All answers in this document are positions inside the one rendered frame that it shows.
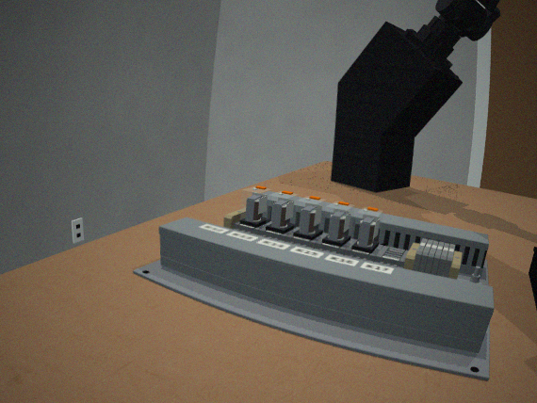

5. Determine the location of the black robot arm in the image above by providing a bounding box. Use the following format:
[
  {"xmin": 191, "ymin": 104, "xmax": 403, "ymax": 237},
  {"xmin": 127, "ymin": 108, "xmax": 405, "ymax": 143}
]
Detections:
[{"xmin": 403, "ymin": 0, "xmax": 500, "ymax": 72}]

